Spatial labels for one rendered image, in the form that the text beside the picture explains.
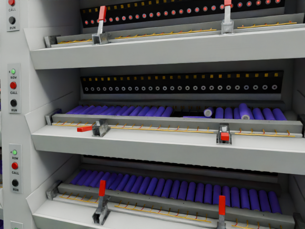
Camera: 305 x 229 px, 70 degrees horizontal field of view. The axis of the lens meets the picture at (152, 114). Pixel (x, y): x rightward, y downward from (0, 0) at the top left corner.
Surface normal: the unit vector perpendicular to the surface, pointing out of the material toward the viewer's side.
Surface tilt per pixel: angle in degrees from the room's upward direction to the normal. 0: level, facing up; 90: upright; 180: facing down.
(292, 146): 20
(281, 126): 110
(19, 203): 90
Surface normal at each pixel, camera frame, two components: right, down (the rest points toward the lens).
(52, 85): 0.96, 0.03
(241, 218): -0.29, 0.39
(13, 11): -0.29, 0.04
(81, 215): -0.09, -0.92
